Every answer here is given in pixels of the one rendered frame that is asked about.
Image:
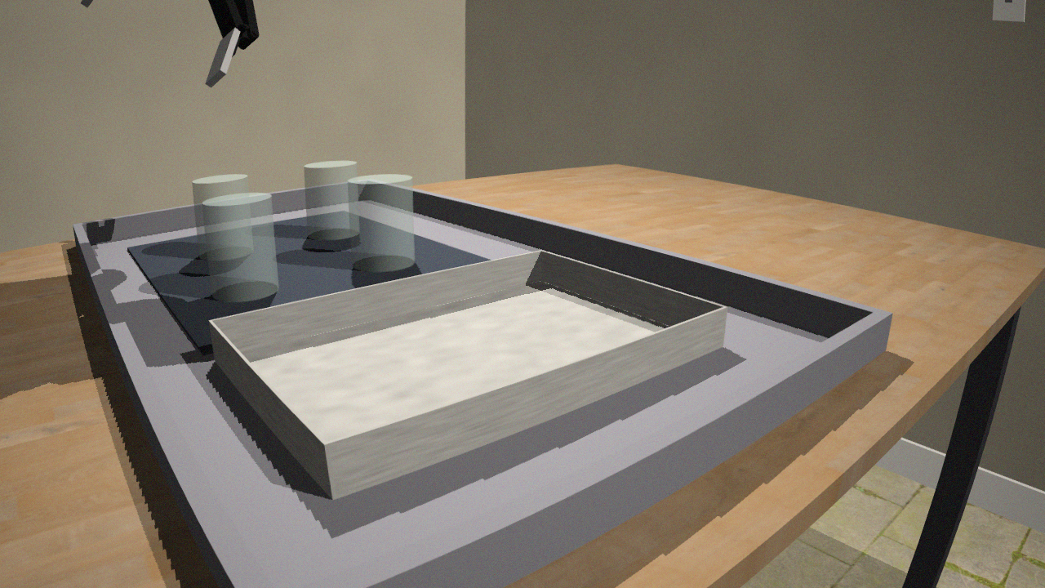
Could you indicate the grey rectangular tray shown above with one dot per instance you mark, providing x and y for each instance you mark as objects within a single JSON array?
[{"x": 339, "y": 376}]

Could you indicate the clear glass cylinder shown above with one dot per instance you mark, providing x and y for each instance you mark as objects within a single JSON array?
[
  {"x": 327, "y": 200},
  {"x": 210, "y": 187},
  {"x": 381, "y": 222},
  {"x": 241, "y": 250}
]

